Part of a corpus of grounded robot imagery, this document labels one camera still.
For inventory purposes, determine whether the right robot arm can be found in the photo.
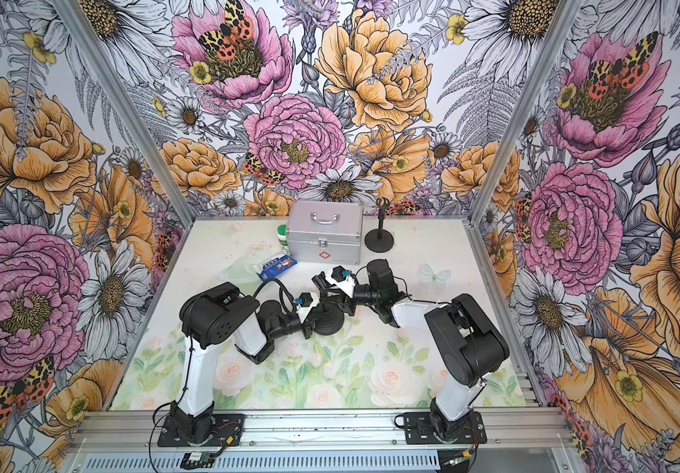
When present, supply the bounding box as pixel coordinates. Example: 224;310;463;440
331;259;510;443

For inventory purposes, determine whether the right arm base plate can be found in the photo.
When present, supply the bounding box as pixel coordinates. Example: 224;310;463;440
393;410;487;445

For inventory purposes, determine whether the aluminium front rail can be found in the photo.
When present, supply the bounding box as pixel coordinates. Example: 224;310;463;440
68;407;574;453

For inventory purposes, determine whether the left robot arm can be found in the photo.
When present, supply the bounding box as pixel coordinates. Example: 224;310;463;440
158;282;319;447

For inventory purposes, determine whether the black stand pole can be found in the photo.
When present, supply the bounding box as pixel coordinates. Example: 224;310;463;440
312;272;334;309

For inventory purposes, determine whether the clear plastic bag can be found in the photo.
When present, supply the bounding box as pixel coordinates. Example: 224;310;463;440
217;255;260;286

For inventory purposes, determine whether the black microphone clip pole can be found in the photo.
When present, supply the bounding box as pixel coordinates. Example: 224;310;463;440
375;197;390;237

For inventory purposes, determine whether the small circuit board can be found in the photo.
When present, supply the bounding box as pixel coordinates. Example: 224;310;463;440
179;451;216;470

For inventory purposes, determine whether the green capped white bottle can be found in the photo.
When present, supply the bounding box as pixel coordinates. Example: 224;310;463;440
277;225;288;248

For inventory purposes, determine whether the black round stand base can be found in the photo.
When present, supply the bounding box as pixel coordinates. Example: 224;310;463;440
365;229;394;253

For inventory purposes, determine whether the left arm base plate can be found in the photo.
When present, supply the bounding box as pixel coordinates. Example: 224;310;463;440
157;411;245;447

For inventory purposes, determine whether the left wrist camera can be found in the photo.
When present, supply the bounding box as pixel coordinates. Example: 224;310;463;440
296;292;319;323

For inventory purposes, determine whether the silver aluminium first aid case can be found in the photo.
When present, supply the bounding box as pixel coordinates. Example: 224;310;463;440
286;200;363;265

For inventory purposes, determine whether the blue snack packet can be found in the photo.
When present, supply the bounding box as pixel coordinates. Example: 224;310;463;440
254;254;297;281

